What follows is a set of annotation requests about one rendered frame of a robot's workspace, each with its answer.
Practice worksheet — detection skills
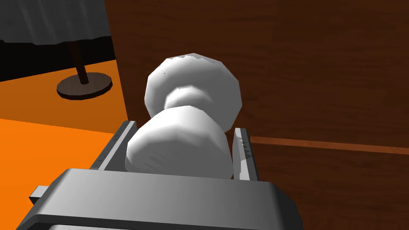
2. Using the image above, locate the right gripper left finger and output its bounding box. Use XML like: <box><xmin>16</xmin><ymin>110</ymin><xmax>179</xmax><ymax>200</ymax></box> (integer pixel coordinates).
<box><xmin>89</xmin><ymin>120</ymin><xmax>138</xmax><ymax>171</ymax></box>

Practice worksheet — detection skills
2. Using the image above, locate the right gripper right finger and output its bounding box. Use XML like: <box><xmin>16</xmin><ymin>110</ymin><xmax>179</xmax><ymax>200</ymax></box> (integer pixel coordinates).
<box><xmin>232</xmin><ymin>127</ymin><xmax>260</xmax><ymax>182</ymax></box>

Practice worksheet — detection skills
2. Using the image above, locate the white door knob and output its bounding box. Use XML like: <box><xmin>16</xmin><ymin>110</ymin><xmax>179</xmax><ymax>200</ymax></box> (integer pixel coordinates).
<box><xmin>125</xmin><ymin>53</ymin><xmax>243</xmax><ymax>180</ymax></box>

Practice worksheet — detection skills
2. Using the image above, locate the dark brown wooden door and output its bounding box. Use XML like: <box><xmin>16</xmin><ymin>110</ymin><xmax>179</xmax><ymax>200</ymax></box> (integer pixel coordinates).
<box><xmin>105</xmin><ymin>0</ymin><xmax>409</xmax><ymax>230</ymax></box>

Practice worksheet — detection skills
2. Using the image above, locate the round table with grey cloth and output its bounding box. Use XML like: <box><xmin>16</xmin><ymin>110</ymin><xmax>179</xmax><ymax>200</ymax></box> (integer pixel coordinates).
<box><xmin>0</xmin><ymin>0</ymin><xmax>113</xmax><ymax>101</ymax></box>

